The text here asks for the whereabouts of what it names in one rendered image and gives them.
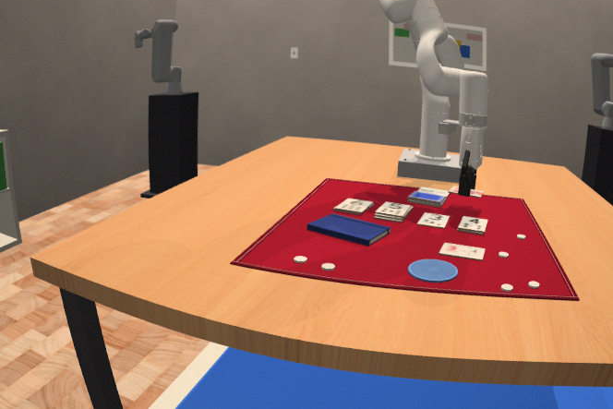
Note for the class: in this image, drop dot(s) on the dark red cloth mat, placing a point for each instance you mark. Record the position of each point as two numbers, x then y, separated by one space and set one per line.
237 260
388 259

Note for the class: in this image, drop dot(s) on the blue flat disc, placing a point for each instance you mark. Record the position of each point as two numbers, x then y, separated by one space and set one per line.
433 270

